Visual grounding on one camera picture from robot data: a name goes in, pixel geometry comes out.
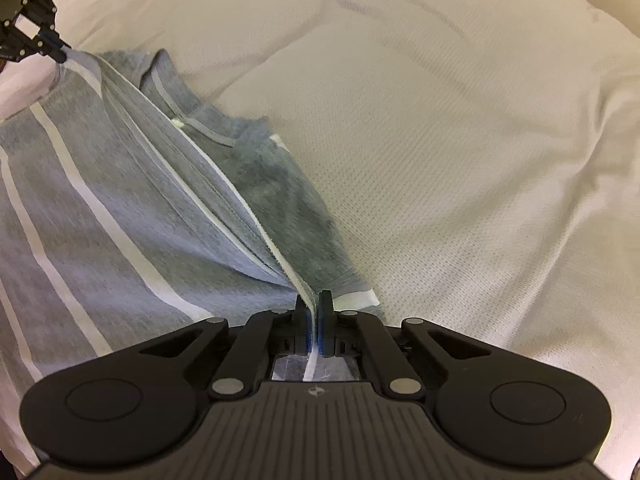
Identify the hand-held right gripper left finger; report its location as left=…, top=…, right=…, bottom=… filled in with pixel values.
left=138, top=294, right=312, bottom=401

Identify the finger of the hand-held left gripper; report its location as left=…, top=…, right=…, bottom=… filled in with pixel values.
left=0, top=19, right=67, bottom=65
left=16, top=0, right=64, bottom=49

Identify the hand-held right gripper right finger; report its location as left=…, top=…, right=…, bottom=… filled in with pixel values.
left=316, top=290, right=494, bottom=401

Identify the blue white-striped t-shirt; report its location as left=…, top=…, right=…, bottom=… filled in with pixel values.
left=0, top=49, right=383, bottom=386

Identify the light grey bed blanket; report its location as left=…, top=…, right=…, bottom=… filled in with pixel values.
left=0, top=0, right=640, bottom=480

